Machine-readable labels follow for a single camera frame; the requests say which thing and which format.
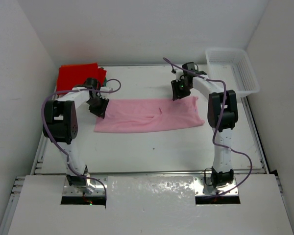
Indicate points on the red t shirt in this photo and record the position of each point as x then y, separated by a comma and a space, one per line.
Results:
70, 76

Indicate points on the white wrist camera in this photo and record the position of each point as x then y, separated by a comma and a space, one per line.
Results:
106, 89
179, 75

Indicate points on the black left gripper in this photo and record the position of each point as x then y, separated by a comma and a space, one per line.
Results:
100, 112

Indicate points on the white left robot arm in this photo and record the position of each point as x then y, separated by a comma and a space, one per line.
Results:
61, 127

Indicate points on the white plastic bin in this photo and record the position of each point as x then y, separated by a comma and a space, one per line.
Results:
233, 66

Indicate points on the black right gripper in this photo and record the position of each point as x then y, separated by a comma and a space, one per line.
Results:
178, 93

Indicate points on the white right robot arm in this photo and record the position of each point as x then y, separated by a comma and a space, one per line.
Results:
222, 116

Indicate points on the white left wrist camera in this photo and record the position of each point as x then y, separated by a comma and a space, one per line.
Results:
106, 89

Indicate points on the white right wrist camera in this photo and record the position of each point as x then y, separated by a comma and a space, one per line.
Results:
179, 75

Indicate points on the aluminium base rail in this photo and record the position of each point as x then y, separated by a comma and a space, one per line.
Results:
200, 184

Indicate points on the pink t shirt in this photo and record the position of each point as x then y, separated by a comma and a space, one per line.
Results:
149, 115

